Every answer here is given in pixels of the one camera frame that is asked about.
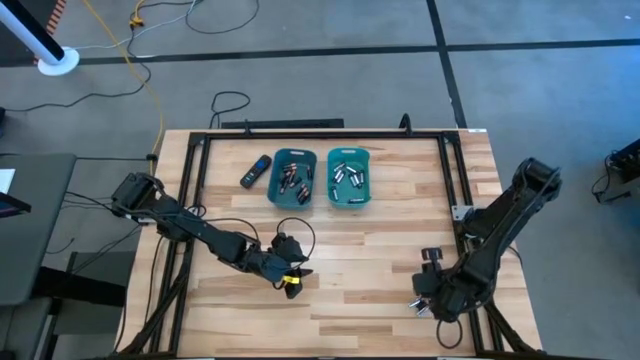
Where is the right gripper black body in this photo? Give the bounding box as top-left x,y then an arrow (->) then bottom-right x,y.
411,272 -> 454,321

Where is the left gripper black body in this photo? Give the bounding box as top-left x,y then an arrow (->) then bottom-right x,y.
249,252 -> 296,290

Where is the blue plastic bin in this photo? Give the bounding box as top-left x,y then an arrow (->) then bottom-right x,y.
266,147 -> 318,210

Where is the green plastic bin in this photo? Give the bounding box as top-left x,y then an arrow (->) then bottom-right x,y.
326,146 -> 373,208

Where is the black remote control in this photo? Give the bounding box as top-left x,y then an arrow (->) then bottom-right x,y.
239,153 -> 274,190

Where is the black power strip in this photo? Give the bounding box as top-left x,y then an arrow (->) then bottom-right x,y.
221,118 -> 346,130

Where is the black equipment box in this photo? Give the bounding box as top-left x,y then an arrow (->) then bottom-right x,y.
593,138 -> 640,205

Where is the grey desk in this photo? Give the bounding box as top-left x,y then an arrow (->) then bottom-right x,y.
0,152 -> 79,307

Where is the dark tablet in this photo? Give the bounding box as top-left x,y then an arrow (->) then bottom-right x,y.
0,192 -> 33,219

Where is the white paper sheet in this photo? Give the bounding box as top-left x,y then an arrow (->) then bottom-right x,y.
0,168 -> 18,195

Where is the white pole with round base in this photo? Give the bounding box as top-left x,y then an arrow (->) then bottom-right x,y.
0,0 -> 81,78

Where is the orange black striped board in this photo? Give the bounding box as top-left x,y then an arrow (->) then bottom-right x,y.
47,0 -> 69,37

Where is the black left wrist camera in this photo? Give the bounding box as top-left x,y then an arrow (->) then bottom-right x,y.
271,232 -> 305,265

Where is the black left wrist camera cable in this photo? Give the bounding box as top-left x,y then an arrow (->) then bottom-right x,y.
202,215 -> 318,292

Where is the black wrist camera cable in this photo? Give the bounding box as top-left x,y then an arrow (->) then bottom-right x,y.
202,215 -> 318,292
435,318 -> 465,350

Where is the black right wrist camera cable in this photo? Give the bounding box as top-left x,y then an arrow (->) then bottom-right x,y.
435,318 -> 465,350

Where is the black aluminium table frame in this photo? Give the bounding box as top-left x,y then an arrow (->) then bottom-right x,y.
119,127 -> 544,360

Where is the yellow cable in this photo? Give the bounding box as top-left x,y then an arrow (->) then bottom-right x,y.
81,0 -> 167,184

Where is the long black floor cable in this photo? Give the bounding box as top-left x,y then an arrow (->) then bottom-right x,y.
0,24 -> 153,114

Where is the black floor cable loop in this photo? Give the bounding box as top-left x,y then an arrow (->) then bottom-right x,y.
184,0 -> 261,36

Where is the white floor cable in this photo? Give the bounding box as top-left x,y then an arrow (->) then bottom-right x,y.
73,0 -> 201,51

